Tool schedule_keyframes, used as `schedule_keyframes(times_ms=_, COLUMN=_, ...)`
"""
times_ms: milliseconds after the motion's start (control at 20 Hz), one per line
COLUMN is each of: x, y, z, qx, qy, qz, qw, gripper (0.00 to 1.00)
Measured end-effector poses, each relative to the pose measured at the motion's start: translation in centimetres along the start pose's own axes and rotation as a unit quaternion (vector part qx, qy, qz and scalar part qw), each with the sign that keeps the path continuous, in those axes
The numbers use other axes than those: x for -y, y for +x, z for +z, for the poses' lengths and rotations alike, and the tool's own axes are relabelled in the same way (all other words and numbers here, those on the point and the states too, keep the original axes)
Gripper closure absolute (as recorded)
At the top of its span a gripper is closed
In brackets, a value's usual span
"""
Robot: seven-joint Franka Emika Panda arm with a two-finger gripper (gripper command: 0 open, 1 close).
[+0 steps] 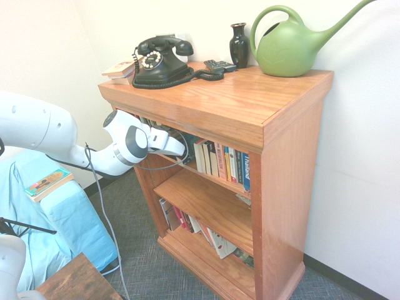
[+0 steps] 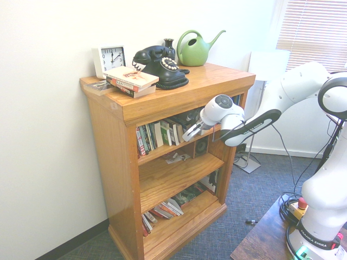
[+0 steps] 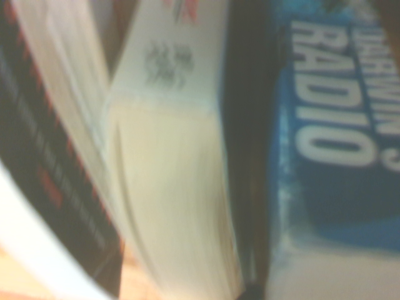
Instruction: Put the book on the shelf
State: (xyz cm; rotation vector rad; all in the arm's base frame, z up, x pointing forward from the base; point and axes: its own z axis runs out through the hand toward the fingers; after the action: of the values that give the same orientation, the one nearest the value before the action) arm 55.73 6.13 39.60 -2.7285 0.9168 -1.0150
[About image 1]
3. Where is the black tripod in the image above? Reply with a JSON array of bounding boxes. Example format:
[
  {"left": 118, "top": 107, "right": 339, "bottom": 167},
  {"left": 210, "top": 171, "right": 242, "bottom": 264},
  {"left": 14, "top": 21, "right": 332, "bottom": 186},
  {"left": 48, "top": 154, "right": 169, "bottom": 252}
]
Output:
[{"left": 0, "top": 217, "right": 58, "bottom": 236}]

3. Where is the blue cover paperback book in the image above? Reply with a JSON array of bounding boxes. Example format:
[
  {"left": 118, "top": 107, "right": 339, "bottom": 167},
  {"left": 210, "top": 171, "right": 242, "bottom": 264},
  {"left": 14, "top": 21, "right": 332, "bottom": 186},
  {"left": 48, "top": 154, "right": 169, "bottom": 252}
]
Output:
[{"left": 179, "top": 131, "right": 201, "bottom": 166}]

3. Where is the cream spine book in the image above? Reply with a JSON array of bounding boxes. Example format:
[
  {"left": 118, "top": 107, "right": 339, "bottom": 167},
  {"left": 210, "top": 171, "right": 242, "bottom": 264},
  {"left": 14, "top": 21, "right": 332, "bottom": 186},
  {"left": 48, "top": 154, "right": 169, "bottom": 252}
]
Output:
[{"left": 209, "top": 149, "right": 220, "bottom": 178}]

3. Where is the yellow orange spine book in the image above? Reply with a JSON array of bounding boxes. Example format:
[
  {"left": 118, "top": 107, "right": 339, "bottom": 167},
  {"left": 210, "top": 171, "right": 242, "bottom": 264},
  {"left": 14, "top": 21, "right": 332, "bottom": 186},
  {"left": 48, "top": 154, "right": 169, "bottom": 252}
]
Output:
[{"left": 224, "top": 146, "right": 233, "bottom": 183}]

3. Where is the blue covered seat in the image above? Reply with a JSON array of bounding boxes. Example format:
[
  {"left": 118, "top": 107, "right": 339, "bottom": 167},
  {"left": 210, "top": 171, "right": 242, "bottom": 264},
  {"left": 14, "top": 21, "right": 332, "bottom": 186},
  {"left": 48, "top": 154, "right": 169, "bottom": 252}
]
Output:
[{"left": 0, "top": 148, "right": 121, "bottom": 293}]

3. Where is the wooden bookshelf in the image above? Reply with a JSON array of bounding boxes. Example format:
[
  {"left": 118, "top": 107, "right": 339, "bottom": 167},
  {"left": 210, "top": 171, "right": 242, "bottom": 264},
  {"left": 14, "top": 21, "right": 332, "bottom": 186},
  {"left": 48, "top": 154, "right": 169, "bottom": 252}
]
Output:
[{"left": 97, "top": 61, "right": 334, "bottom": 300}]

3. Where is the blue Thailand book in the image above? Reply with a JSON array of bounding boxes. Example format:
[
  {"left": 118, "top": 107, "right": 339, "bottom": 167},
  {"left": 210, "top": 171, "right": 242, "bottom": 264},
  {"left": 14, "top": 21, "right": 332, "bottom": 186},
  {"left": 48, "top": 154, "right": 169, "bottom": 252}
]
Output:
[{"left": 242, "top": 152, "right": 252, "bottom": 192}]

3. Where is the dark green spine book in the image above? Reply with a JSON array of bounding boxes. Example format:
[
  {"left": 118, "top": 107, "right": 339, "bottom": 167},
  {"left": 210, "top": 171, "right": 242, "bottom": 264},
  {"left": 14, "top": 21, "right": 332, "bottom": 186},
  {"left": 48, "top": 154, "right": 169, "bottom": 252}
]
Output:
[{"left": 184, "top": 212, "right": 196, "bottom": 234}]

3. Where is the dark brown wooden table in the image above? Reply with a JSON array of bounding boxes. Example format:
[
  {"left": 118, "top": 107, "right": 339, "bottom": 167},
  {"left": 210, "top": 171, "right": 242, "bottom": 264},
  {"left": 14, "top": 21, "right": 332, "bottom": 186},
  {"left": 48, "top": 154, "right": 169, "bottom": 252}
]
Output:
[{"left": 36, "top": 252, "right": 123, "bottom": 300}]

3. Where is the flat lying magazine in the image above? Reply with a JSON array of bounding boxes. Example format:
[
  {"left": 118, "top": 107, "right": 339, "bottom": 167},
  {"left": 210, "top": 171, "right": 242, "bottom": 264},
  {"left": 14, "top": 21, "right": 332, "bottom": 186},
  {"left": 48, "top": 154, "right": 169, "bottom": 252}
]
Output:
[{"left": 236, "top": 192, "right": 253, "bottom": 209}]

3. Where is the black rotary telephone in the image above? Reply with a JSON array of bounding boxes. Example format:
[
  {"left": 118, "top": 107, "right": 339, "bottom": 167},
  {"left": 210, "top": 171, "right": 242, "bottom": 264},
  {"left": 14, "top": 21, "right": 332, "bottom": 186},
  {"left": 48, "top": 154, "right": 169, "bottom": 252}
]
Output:
[{"left": 131, "top": 46, "right": 226, "bottom": 90}]

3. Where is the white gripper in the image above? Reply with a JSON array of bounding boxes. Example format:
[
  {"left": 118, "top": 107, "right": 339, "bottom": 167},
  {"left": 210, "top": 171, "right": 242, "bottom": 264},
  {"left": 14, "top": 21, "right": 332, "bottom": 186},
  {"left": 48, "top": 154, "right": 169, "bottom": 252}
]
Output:
[{"left": 148, "top": 126, "right": 186, "bottom": 157}]

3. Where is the black glossy vase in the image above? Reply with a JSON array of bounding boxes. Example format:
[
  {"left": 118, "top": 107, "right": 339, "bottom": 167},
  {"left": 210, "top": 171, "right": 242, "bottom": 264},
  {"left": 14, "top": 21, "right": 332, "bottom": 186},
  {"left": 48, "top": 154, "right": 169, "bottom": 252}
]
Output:
[{"left": 229, "top": 22, "right": 251, "bottom": 69}]

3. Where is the teal orange cover book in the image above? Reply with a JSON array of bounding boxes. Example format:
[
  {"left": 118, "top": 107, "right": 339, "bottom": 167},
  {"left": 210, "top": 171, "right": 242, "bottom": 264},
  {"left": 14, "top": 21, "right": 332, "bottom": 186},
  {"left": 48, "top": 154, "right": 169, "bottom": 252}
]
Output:
[{"left": 24, "top": 167, "right": 75, "bottom": 204}]

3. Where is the pink spine book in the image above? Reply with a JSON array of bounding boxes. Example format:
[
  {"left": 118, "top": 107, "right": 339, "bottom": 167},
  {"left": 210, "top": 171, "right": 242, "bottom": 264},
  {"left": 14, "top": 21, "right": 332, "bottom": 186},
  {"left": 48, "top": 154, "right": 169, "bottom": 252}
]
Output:
[{"left": 214, "top": 142, "right": 228, "bottom": 181}]

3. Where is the cream paperback book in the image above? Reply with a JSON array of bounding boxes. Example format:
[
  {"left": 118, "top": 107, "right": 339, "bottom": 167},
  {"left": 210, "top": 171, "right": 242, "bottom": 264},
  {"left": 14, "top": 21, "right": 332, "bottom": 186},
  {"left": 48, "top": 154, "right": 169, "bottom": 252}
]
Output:
[{"left": 110, "top": 74, "right": 137, "bottom": 86}]

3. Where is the thick grey cover book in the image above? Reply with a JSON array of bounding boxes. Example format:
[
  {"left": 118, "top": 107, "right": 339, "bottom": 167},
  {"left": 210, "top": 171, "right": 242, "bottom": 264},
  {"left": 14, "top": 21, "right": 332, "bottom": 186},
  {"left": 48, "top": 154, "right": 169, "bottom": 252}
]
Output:
[{"left": 158, "top": 197, "right": 181, "bottom": 233}]

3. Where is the black rotary telephone base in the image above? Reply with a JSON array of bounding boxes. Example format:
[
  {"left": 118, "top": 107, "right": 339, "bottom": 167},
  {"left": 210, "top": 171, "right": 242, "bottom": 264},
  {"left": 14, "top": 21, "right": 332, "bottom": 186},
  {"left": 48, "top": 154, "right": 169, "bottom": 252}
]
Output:
[{"left": 132, "top": 49, "right": 192, "bottom": 88}]

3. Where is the green plastic watering can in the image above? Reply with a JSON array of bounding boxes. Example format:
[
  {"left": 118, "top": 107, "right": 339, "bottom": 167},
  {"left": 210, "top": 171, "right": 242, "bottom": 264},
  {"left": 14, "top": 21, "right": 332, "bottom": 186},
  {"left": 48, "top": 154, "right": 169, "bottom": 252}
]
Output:
[{"left": 249, "top": 0, "right": 381, "bottom": 78}]

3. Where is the navy spine book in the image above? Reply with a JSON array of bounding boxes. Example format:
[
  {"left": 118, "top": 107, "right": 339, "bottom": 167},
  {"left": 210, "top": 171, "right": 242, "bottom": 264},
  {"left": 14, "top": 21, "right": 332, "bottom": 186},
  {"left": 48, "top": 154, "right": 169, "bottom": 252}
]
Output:
[{"left": 234, "top": 150, "right": 245, "bottom": 185}]

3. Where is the black spine book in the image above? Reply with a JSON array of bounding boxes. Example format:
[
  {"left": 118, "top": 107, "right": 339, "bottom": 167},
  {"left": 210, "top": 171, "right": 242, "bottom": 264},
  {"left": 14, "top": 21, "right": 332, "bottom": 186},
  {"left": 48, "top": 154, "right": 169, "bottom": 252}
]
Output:
[{"left": 202, "top": 141, "right": 217, "bottom": 176}]

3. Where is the white book with red shape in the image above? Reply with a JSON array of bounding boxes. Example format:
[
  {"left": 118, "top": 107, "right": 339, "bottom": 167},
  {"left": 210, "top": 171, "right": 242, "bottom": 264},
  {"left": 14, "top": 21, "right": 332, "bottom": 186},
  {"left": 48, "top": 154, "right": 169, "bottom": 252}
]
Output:
[{"left": 207, "top": 227, "right": 238, "bottom": 260}]

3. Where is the pink cover book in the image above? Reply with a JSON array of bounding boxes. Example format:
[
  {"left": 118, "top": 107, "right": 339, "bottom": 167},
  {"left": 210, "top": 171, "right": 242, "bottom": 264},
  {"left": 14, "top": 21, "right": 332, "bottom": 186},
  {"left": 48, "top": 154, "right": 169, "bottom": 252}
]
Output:
[{"left": 101, "top": 55, "right": 146, "bottom": 78}]

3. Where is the black telephone handset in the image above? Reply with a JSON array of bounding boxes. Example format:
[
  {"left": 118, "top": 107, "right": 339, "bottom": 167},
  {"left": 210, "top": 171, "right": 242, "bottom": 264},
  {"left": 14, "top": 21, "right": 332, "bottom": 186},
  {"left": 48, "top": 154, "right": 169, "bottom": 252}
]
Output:
[{"left": 137, "top": 35, "right": 194, "bottom": 57}]

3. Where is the white spine colourful text book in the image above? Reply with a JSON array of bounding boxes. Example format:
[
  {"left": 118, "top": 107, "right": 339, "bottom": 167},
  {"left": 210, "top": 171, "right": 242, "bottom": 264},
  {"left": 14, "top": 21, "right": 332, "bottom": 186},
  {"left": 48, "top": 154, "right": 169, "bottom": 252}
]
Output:
[{"left": 228, "top": 147, "right": 239, "bottom": 184}]

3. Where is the red spine book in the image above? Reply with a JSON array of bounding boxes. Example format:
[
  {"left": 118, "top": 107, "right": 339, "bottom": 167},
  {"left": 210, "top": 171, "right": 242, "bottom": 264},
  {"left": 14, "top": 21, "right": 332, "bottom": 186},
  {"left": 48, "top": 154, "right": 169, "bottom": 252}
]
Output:
[{"left": 172, "top": 205, "right": 188, "bottom": 231}]

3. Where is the dark green lying book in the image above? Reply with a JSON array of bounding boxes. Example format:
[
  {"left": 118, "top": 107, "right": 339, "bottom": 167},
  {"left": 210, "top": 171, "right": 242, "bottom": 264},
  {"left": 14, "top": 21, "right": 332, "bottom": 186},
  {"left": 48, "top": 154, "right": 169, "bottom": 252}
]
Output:
[{"left": 232, "top": 247, "right": 255, "bottom": 269}]

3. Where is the plain white book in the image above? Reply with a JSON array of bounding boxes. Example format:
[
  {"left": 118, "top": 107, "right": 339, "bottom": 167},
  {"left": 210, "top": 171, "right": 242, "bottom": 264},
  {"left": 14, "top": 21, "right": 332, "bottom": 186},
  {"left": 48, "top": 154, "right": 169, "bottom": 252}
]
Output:
[{"left": 188, "top": 215, "right": 202, "bottom": 234}]

